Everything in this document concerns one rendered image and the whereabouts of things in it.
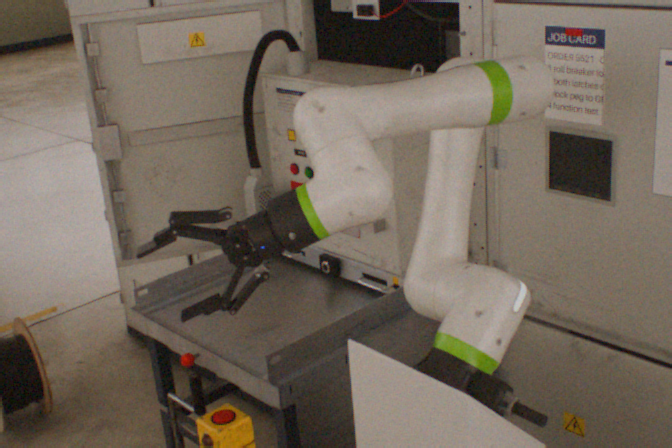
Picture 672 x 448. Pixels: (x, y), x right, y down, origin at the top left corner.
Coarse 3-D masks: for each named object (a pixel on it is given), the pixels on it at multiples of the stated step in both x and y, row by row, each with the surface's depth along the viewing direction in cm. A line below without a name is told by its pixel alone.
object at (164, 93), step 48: (240, 0) 246; (288, 0) 250; (96, 48) 239; (144, 48) 243; (192, 48) 247; (240, 48) 251; (288, 48) 258; (96, 96) 244; (144, 96) 250; (192, 96) 254; (240, 96) 258; (96, 144) 247; (144, 144) 254; (192, 144) 258; (240, 144) 263; (144, 192) 259; (192, 192) 263; (240, 192) 268; (144, 240) 264; (192, 240) 268
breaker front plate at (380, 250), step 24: (264, 96) 239; (288, 120) 234; (288, 144) 238; (384, 144) 210; (288, 168) 241; (312, 168) 233; (384, 216) 218; (336, 240) 235; (360, 240) 227; (384, 240) 220; (384, 264) 223
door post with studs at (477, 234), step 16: (480, 0) 203; (464, 16) 208; (480, 16) 204; (464, 32) 209; (480, 32) 205; (464, 48) 211; (480, 48) 207; (480, 160) 217; (480, 176) 219; (480, 192) 220; (480, 208) 222; (480, 224) 224; (480, 240) 225; (480, 256) 227
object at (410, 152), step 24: (312, 72) 234; (336, 72) 232; (360, 72) 229; (384, 72) 227; (408, 72) 224; (408, 144) 211; (408, 168) 213; (408, 192) 215; (408, 216) 217; (408, 240) 219; (408, 264) 220
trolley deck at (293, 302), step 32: (224, 288) 240; (256, 288) 238; (288, 288) 237; (320, 288) 235; (352, 288) 233; (160, 320) 225; (192, 320) 223; (224, 320) 222; (256, 320) 220; (288, 320) 219; (320, 320) 217; (416, 320) 217; (192, 352) 214; (224, 352) 206; (256, 352) 205; (256, 384) 196; (288, 384) 191; (320, 384) 198
